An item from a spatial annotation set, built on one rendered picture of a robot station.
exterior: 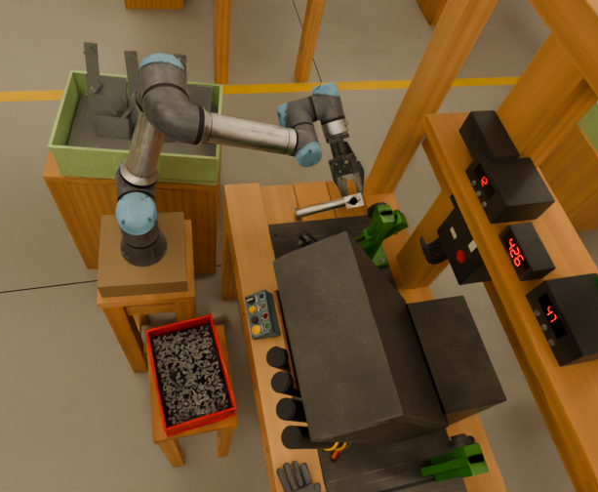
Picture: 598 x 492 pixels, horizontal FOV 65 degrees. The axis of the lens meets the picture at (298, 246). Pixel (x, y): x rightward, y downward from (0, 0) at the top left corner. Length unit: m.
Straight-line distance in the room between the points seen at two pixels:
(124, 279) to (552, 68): 1.32
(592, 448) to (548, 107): 0.68
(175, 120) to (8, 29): 3.07
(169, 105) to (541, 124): 0.85
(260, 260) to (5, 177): 1.92
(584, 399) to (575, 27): 0.73
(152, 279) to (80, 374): 1.02
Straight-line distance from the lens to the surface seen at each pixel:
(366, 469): 1.55
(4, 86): 3.75
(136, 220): 1.48
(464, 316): 1.40
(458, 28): 1.49
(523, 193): 1.18
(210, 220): 2.20
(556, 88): 1.17
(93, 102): 2.14
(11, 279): 2.84
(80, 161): 2.00
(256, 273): 1.66
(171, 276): 1.62
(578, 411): 1.09
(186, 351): 1.57
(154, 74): 1.28
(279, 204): 1.85
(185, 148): 2.05
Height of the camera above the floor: 2.38
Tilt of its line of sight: 58 degrees down
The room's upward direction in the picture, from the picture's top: 17 degrees clockwise
